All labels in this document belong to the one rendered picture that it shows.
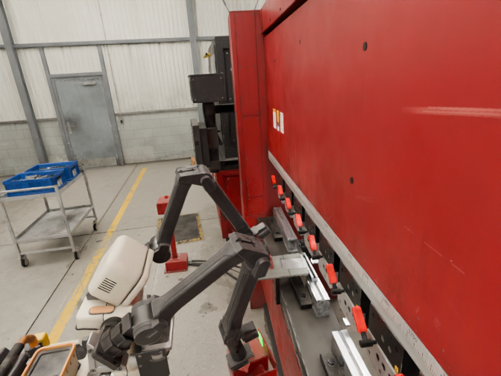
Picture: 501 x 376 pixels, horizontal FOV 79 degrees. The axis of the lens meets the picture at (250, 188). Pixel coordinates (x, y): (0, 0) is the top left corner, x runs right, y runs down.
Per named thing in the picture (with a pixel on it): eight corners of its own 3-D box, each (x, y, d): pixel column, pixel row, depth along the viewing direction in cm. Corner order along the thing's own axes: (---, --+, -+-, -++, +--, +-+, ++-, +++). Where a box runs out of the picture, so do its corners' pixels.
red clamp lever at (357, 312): (351, 306, 80) (362, 348, 75) (366, 304, 81) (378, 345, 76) (349, 307, 82) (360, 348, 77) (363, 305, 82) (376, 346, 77)
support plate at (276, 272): (250, 260, 162) (250, 258, 162) (299, 254, 165) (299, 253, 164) (255, 280, 146) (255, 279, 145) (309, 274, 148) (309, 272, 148)
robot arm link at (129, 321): (117, 321, 91) (118, 338, 87) (142, 300, 90) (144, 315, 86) (141, 329, 97) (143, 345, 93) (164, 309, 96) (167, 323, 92)
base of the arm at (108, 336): (102, 324, 95) (90, 356, 83) (121, 308, 94) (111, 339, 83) (124, 339, 98) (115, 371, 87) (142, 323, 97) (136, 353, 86)
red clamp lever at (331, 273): (325, 263, 99) (332, 295, 94) (337, 262, 99) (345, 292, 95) (323, 265, 101) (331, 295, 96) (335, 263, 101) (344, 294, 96)
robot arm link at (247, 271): (243, 236, 95) (257, 262, 87) (259, 236, 98) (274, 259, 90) (215, 325, 115) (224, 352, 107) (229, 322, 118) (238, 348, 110)
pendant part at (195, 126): (194, 160, 275) (189, 118, 263) (208, 158, 277) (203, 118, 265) (197, 173, 234) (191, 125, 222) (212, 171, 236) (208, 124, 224)
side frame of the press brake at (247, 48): (247, 291, 291) (227, 18, 213) (334, 280, 298) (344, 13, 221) (250, 309, 267) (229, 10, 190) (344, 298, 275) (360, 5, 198)
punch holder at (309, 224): (303, 242, 141) (303, 210, 135) (321, 240, 141) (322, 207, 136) (314, 260, 126) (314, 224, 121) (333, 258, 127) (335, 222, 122)
